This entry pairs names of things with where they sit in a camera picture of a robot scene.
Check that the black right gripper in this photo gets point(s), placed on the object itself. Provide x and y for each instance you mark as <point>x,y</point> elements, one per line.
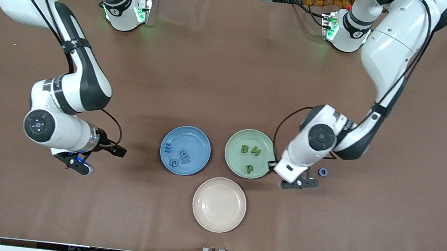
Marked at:
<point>104,141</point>

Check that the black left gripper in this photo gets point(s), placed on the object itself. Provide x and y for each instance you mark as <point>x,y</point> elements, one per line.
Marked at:
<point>270,162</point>

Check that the green letter N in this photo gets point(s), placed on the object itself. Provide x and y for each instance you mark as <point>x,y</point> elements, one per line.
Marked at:
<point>255,151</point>

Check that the green letter P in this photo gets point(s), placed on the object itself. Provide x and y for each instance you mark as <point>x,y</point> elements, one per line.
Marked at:
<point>247,169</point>

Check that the green letter B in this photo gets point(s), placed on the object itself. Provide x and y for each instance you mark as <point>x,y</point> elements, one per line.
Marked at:
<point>244,149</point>

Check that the blue letter E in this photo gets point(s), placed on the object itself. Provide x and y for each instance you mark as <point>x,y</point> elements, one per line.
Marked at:
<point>168,148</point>

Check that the blue letter G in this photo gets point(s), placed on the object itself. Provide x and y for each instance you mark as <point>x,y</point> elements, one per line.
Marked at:
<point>172,163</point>

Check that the blue digit 6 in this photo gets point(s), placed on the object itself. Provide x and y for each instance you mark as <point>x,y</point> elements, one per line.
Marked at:
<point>183,153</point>

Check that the blue letter X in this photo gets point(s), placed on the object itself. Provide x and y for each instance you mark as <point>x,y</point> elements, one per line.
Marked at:
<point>187,160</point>

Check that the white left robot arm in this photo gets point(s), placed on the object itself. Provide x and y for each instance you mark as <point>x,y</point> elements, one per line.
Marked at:
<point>389,47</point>

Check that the green plate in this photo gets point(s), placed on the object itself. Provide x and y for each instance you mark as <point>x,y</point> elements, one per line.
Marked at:
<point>234,160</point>

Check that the blue letter O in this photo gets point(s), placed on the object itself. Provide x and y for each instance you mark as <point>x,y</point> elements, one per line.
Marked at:
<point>326,172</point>

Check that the beige plate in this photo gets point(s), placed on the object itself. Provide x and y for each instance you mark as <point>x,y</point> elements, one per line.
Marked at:
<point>219,205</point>

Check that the blue plate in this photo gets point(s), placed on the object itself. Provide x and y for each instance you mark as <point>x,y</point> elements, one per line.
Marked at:
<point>195,139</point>

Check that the brown table cover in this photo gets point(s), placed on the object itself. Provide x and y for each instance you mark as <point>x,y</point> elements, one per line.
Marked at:
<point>228,80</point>

